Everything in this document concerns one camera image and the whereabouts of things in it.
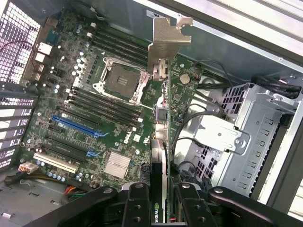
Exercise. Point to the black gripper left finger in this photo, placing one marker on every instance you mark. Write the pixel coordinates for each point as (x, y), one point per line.
(138, 208)

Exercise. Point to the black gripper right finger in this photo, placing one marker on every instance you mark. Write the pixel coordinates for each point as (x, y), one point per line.
(191, 208)

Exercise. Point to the silver chipset heatsink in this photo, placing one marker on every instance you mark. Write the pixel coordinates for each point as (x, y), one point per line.
(117, 164)

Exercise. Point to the green motherboard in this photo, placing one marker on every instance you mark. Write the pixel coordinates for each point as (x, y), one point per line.
(106, 144)

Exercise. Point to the long black expansion slot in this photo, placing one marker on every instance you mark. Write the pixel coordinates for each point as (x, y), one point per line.
(62, 153)
(65, 144)

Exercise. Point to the white expansion slot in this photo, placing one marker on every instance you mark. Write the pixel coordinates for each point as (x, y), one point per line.
(54, 162)

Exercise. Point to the perforated metal drive cage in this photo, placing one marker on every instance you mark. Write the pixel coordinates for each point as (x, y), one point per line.
(255, 132)

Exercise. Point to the black RAM slot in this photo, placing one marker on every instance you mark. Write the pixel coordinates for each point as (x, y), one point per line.
(107, 102)
(103, 112)
(82, 98)
(120, 48)
(122, 42)
(123, 36)
(118, 54)
(99, 116)

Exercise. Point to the blue expansion slot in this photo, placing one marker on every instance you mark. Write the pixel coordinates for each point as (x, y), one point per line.
(71, 124)

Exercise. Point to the short black expansion slot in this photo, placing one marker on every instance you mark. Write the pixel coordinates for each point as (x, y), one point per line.
(56, 129)

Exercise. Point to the white power connector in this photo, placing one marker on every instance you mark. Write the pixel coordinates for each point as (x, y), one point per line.
(28, 168)

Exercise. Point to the CPU socket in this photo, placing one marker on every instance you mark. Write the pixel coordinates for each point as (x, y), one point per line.
(120, 80)

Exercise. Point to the silver coin battery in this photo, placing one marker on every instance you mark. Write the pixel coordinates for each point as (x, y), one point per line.
(184, 78)

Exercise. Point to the grey open PC case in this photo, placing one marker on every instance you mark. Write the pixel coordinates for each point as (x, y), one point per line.
(213, 47)

